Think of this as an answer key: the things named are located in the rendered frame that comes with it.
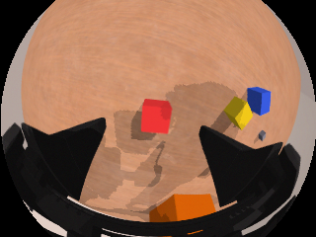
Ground red block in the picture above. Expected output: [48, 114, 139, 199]
[141, 99, 171, 133]

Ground blue block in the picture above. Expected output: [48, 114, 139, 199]
[248, 87, 272, 116]

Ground yellow block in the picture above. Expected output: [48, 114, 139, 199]
[224, 96, 253, 130]

